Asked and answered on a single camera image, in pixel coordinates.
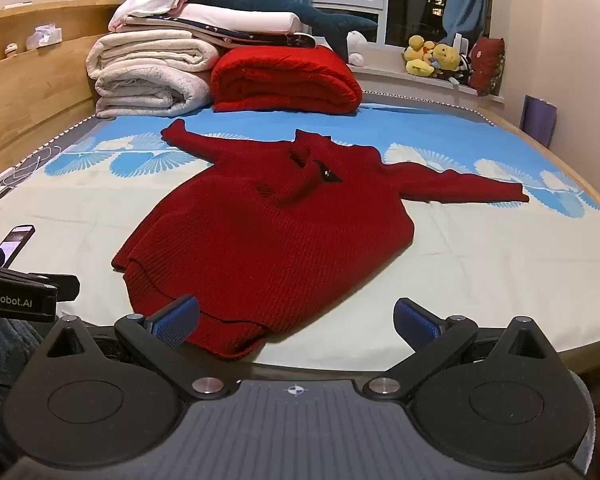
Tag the smartphone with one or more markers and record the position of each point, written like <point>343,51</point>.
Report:
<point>17,242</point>

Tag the person's dark clothing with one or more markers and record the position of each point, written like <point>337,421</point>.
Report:
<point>5,360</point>

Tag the tissue pack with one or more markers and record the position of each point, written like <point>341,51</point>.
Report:
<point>44,37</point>

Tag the small figurine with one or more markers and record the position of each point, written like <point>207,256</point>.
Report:
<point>11,49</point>

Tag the grey mattress pad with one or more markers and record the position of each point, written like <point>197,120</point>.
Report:
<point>65,137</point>

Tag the wooden bed frame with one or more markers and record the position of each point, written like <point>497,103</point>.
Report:
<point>30,100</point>

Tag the yellow plush toy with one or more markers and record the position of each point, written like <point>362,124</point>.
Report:
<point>447,57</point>
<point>417,55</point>

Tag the grey-white folded quilt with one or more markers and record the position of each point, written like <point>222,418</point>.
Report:
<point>145,92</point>

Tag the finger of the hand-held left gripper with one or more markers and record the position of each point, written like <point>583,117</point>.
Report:
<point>67,287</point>

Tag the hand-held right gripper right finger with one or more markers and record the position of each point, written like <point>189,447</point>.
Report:
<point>415,321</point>

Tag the striped plush toy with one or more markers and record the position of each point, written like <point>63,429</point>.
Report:
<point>460,72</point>

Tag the white plush toy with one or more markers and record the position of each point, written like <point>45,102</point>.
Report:
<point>356,47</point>

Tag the purple bag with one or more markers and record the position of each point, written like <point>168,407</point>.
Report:
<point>540,120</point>

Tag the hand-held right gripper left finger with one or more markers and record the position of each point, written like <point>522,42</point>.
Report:
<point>172,322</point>

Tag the blue and white printed bedsheet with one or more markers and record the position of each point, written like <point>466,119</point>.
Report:
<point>480,270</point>

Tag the red folded blanket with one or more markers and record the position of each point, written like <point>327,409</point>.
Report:
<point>285,77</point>

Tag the white and pink folded sheet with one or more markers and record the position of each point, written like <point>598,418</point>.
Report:
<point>150,2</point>

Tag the cream folded quilt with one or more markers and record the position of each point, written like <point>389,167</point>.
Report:
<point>145,52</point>

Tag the red knitted sweater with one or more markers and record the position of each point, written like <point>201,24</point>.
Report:
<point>280,240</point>

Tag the dark red cushion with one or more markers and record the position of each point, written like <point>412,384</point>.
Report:
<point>487,65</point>

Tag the blue shark plush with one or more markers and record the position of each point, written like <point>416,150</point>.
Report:
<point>280,7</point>

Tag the white framed window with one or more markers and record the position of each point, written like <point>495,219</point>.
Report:
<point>410,0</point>

